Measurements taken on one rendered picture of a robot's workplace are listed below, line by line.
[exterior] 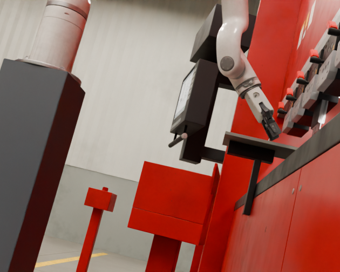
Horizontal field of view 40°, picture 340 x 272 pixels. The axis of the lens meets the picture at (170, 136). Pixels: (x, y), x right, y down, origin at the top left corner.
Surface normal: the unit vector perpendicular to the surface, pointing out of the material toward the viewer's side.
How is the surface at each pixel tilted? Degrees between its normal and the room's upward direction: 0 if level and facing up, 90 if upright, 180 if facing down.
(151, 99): 90
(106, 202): 90
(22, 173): 90
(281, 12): 90
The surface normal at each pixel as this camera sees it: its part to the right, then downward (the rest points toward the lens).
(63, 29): 0.41, -0.07
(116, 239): -0.08, -0.21
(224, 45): -0.50, -0.18
